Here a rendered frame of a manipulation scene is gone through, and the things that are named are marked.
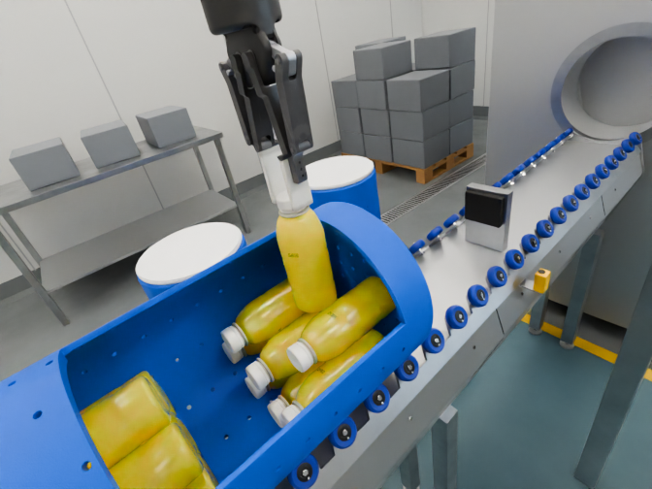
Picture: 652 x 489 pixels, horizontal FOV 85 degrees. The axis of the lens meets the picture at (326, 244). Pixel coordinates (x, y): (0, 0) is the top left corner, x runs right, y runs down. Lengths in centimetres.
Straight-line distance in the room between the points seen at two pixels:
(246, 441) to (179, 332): 20
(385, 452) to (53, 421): 47
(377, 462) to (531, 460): 108
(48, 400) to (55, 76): 335
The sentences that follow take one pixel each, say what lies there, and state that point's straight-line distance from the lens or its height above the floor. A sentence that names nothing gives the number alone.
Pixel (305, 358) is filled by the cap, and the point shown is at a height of 110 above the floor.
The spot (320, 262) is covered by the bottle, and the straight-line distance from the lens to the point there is 49.
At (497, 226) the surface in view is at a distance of 91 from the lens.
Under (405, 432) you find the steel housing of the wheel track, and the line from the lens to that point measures 70.
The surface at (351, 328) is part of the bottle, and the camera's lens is 51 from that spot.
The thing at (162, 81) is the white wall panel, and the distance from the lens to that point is 380.
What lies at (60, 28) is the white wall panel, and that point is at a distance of 370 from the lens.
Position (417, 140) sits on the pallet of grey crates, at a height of 42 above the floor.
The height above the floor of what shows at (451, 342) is 93.
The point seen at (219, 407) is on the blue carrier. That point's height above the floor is 98.
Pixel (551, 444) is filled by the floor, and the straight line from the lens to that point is 174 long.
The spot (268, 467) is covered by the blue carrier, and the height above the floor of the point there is 109.
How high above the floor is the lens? 147
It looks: 31 degrees down
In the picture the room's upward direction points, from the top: 12 degrees counter-clockwise
